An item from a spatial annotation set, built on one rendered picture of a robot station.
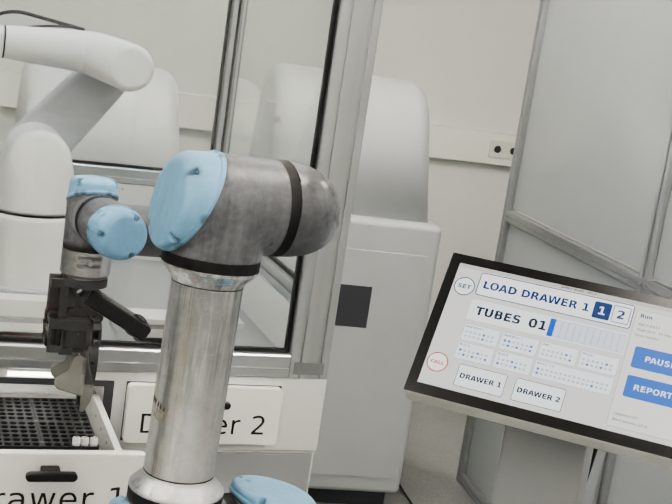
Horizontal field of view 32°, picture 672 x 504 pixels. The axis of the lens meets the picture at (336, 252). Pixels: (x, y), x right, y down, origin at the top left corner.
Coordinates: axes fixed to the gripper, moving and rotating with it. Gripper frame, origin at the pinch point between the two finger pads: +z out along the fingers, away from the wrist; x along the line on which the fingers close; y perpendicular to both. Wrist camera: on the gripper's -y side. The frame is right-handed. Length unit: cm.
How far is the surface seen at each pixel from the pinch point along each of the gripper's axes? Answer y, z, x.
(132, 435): -12.6, 14.1, -21.3
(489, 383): -75, -3, -7
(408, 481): -153, 96, -192
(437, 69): -199, -50, -324
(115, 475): -4.0, 8.2, 10.7
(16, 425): 9.3, 7.4, -7.8
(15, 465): 10.9, 6.7, 10.8
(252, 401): -34.3, 7.1, -21.3
